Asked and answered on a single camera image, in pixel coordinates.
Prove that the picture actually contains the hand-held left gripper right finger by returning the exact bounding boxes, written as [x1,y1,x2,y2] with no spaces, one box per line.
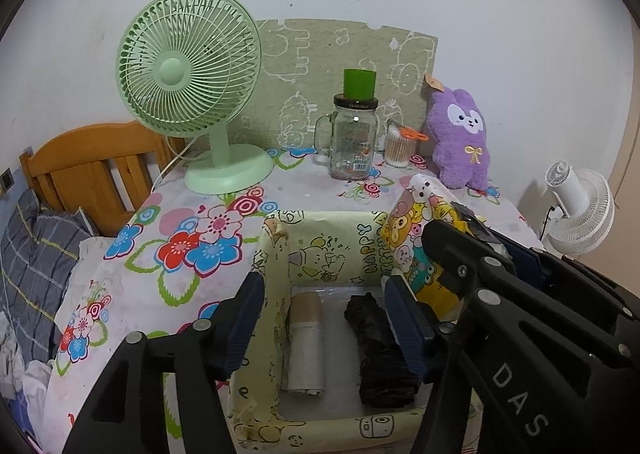
[384,275,453,385]

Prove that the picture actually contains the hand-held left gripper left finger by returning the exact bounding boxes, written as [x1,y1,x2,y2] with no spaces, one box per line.
[60,274,266,454]

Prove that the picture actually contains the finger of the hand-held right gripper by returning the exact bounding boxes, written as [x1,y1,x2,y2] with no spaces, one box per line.
[422,219,516,320]
[452,204,547,285]

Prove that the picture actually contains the black cloth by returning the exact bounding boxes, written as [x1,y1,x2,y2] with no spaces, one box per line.
[344,294,421,409]

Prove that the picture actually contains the beige cloth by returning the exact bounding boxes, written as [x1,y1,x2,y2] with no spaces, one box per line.
[285,293,326,395]

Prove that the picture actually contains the yellow cartoon storage box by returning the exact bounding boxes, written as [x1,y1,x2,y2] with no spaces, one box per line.
[227,209,481,452]

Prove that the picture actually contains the white floor fan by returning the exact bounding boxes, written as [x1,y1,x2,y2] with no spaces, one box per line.
[537,161,616,257]

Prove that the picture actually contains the purple plush bunny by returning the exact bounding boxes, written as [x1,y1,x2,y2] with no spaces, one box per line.
[424,74,493,191]

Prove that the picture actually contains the cotton swab jar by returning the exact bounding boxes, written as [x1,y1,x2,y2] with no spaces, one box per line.
[384,121,430,169]

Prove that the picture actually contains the glass mug jar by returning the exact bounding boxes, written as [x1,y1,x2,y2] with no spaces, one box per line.
[314,94,378,181]

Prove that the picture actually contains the beige door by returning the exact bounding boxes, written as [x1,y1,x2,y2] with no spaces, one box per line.
[611,104,640,215]

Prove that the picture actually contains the green plastic cup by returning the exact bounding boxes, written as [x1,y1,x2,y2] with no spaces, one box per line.
[343,68,377,100]

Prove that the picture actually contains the white crumpled cloth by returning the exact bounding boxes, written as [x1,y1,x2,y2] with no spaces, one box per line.
[0,334,53,435]

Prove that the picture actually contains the wooden headboard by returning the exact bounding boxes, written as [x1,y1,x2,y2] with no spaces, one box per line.
[20,121,186,237]

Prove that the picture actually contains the grey plaid pillow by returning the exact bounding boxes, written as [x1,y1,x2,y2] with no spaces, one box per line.
[0,186,98,365]

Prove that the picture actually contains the green cartoon printed board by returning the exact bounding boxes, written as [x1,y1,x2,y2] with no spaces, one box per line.
[245,18,440,155]

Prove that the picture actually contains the green desk fan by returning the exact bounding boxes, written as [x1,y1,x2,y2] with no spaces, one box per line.
[116,0,275,195]

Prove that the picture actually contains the white fan power cord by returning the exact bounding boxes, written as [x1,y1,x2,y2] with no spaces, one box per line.
[149,136,196,197]

